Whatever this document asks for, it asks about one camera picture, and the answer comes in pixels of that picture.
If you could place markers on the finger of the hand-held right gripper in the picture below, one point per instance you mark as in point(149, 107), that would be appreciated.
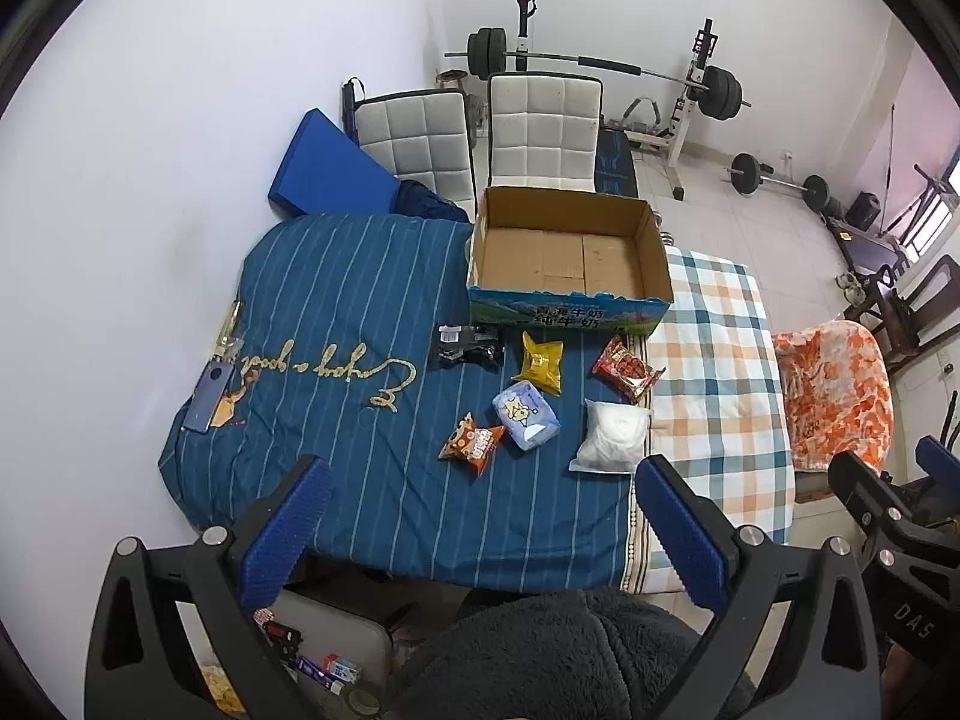
point(937, 457)
point(862, 491)

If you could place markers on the yellow snack bag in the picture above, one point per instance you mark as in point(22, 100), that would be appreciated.
point(221, 690)

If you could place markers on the blue foam cushion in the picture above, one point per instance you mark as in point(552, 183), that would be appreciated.
point(322, 165)

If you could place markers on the grey plastic case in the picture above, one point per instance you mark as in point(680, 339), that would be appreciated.
point(337, 622)

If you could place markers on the long barbell with black plates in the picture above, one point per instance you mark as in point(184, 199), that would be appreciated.
point(570, 61)

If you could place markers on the blue striped duvet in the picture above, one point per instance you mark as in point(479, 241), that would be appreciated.
point(337, 300)

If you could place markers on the window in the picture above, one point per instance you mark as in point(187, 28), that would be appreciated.
point(934, 210)

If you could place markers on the plaid bed sheet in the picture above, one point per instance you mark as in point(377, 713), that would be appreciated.
point(720, 360)

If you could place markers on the red snack packet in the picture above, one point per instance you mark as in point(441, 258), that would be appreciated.
point(622, 369)

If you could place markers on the white plastic bag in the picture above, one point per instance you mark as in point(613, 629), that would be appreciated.
point(611, 439)

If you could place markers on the white padded chair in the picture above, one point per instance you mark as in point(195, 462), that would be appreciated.
point(544, 127)
point(412, 135)

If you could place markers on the black snack packet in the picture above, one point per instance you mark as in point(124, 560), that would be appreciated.
point(465, 345)

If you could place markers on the dark blue cloth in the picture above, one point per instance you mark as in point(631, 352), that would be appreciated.
point(427, 202)

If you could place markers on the person's dark fleece clothing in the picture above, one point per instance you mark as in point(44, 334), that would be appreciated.
point(562, 652)

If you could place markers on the light blue tissue pack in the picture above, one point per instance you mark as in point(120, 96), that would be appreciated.
point(525, 416)

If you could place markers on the black box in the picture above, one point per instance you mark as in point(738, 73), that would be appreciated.
point(865, 210)

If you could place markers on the cardboard box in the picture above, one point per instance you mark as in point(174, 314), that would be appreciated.
point(570, 255)

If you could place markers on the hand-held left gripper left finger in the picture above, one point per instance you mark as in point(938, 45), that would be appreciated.
point(289, 521)

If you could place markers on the small red white box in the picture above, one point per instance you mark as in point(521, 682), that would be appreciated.
point(334, 669)

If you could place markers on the short barbell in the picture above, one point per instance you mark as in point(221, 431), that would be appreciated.
point(746, 172)

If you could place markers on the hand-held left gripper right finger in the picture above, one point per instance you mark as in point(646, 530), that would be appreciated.
point(682, 532)

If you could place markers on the blue smartphone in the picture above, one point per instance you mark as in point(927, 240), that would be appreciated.
point(206, 397)

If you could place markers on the wooden stool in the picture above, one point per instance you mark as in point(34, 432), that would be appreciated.
point(452, 79)

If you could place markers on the orange snack packet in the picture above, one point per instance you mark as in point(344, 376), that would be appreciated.
point(469, 444)

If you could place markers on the orange floral blanket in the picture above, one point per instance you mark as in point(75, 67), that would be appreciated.
point(832, 390)

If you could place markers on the dark wooden chair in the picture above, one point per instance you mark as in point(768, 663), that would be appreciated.
point(900, 315)

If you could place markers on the yellow snack packet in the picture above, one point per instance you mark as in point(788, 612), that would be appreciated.
point(540, 364)

